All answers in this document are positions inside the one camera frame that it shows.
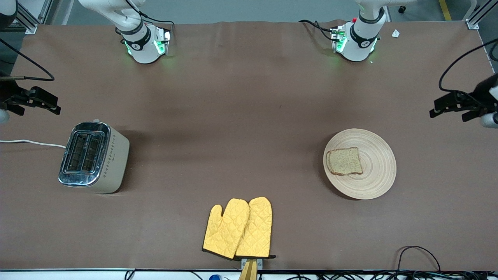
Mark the round pale wooden plate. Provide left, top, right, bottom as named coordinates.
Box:
left=323, top=128, right=397, bottom=201

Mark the slice of brown bread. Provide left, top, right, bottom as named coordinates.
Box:
left=326, top=146, right=363, bottom=177

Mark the cream and chrome toaster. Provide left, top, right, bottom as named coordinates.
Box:
left=58, top=119, right=130, bottom=194

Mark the yellow quilted oven mitt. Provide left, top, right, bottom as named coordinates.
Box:
left=202, top=198, right=251, bottom=261
left=235, top=196, right=276, bottom=259

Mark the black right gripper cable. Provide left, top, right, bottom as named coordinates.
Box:
left=0, top=38, right=55, bottom=82

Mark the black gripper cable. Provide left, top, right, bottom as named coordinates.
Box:
left=438, top=38, right=498, bottom=95
left=0, top=38, right=55, bottom=82

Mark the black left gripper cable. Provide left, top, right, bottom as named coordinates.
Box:
left=438, top=38, right=498, bottom=95

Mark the white toaster power cord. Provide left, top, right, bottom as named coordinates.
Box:
left=0, top=139, right=67, bottom=149

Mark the aluminium frame post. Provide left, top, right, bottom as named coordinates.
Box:
left=465, top=0, right=498, bottom=30
left=15, top=0, right=54, bottom=35

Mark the black right arm base cable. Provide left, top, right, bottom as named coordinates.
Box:
left=124, top=0, right=175, bottom=31

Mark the black arm base cable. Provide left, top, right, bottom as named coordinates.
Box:
left=298, top=19, right=340, bottom=42
left=124, top=0, right=175, bottom=31

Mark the black looped cable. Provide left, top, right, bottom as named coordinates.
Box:
left=396, top=245, right=442, bottom=275

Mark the black left arm base cable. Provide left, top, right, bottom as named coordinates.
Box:
left=298, top=19, right=340, bottom=42

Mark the black cable bundle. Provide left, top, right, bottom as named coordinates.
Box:
left=272, top=270, right=498, bottom=280

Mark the small metal bracket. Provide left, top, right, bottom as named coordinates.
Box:
left=241, top=257, right=263, bottom=270

